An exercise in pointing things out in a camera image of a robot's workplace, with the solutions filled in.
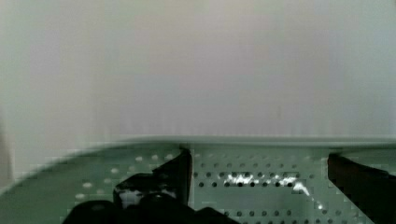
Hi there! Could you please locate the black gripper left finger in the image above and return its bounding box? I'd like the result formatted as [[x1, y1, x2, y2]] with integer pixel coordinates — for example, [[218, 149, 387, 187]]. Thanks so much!
[[62, 148, 239, 224]]

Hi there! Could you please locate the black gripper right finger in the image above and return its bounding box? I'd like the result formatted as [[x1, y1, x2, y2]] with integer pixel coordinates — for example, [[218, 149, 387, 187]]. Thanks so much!
[[327, 153, 396, 224]]

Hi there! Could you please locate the green plastic strainer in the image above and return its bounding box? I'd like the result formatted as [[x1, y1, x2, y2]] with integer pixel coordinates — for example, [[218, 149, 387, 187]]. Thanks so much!
[[1, 137, 395, 224]]

